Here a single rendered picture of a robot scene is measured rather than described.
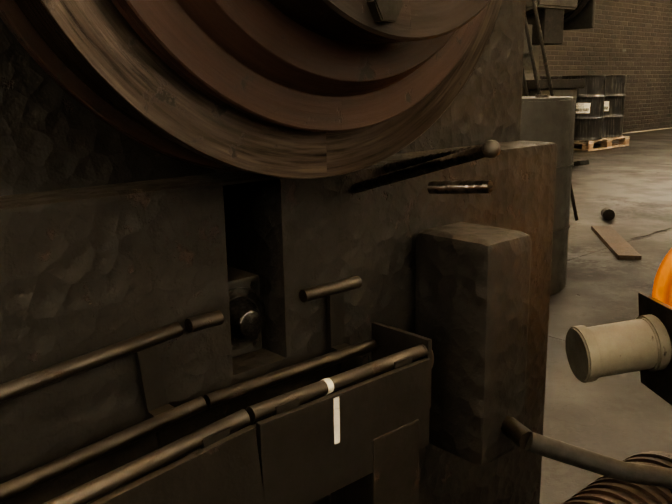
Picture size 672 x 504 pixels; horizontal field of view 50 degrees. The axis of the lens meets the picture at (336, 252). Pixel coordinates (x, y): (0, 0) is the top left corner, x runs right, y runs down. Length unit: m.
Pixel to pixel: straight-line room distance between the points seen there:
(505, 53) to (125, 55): 0.61
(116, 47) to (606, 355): 0.56
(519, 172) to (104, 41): 0.59
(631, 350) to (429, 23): 0.44
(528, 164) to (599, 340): 0.25
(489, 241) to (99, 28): 0.42
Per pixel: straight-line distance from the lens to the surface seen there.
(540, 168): 0.95
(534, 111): 3.23
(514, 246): 0.74
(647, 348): 0.82
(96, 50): 0.46
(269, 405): 0.56
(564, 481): 1.94
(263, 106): 0.49
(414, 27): 0.49
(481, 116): 0.94
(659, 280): 0.85
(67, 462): 0.57
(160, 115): 0.47
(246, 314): 0.66
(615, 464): 0.81
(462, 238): 0.73
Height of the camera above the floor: 0.95
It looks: 13 degrees down
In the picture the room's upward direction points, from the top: 1 degrees counter-clockwise
